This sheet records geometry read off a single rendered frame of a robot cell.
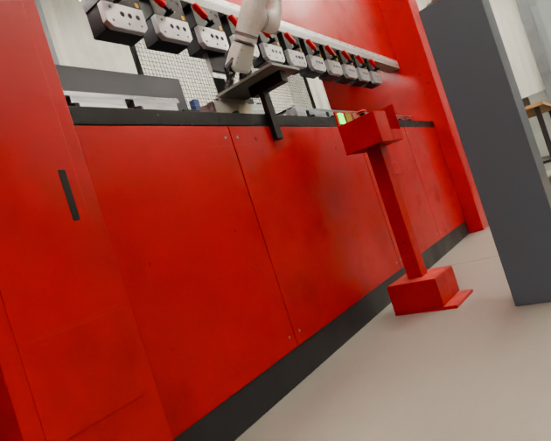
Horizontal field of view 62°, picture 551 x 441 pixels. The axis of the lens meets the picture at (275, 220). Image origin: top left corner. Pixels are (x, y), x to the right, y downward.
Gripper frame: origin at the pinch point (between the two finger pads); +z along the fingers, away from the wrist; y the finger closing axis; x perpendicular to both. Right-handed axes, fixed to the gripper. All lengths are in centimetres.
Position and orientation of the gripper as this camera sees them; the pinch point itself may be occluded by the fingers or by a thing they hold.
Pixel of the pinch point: (234, 86)
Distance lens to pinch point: 177.9
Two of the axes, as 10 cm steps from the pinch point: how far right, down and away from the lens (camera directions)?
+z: -2.7, 8.9, 3.6
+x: 7.9, 4.2, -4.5
